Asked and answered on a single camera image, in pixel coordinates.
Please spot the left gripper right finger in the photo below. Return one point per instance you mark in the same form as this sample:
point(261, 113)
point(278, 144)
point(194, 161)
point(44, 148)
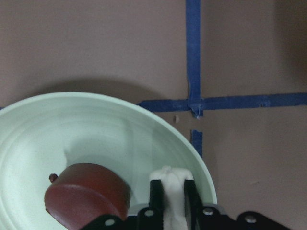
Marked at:
point(192, 205)

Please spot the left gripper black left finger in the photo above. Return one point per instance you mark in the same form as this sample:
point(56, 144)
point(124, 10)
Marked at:
point(152, 217)

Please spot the white steamed bun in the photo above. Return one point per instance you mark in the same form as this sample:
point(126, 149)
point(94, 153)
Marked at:
point(172, 180)

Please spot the brown bun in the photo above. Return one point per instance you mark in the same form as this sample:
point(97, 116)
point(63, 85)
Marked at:
point(85, 191)

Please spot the light green plate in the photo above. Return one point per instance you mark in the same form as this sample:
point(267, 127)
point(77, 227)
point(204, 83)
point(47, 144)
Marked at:
point(45, 134)

